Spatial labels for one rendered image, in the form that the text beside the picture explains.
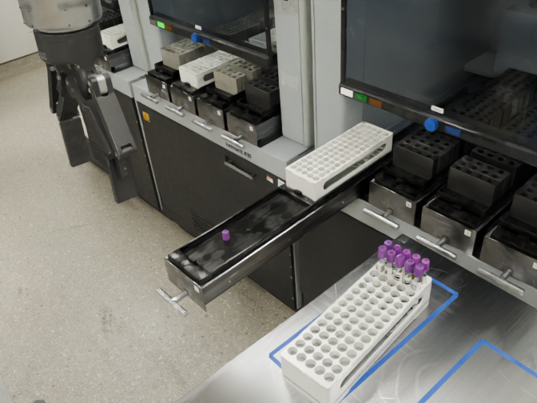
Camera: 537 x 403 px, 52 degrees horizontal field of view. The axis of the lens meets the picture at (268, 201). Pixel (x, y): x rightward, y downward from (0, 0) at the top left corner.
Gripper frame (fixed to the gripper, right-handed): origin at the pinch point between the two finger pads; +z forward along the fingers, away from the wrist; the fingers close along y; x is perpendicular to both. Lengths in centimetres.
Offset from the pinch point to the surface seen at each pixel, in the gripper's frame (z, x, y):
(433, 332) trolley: 35, 39, 32
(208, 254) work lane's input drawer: 36.2, 24.5, -14.5
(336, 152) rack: 27, 65, -15
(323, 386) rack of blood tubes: 30.4, 14.3, 29.3
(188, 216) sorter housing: 90, 70, -99
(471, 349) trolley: 35, 40, 39
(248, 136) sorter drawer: 36, 67, -52
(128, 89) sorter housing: 40, 66, -124
